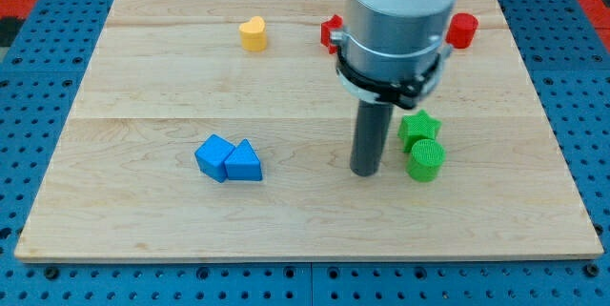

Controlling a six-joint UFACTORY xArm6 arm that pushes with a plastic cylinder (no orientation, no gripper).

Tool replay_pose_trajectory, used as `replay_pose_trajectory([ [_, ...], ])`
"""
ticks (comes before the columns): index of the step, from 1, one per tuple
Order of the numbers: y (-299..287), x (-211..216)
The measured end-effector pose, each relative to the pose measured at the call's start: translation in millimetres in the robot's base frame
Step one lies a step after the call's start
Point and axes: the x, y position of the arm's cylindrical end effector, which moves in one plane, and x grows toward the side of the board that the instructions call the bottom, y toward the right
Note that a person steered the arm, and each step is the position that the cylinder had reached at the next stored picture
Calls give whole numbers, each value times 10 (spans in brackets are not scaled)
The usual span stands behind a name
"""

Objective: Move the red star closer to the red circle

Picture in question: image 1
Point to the green star block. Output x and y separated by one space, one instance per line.
415 127

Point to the green cylinder block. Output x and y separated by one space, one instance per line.
425 161

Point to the blue triangle block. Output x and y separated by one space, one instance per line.
243 163

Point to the light wooden board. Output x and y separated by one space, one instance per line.
123 184

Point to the red star block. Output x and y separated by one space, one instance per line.
326 28

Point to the red cylinder block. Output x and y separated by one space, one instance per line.
461 31

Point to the yellow heart block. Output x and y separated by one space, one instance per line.
253 34

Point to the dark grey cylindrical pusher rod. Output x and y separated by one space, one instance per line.
372 124

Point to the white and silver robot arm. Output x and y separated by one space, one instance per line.
392 51

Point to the blue cube block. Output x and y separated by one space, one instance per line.
211 156

